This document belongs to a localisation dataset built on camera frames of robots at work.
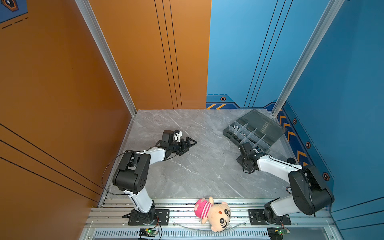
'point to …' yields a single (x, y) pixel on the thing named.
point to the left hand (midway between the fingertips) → (193, 144)
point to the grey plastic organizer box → (257, 128)
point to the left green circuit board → (146, 232)
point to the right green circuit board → (277, 233)
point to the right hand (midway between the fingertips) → (238, 161)
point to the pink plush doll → (218, 215)
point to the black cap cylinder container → (291, 160)
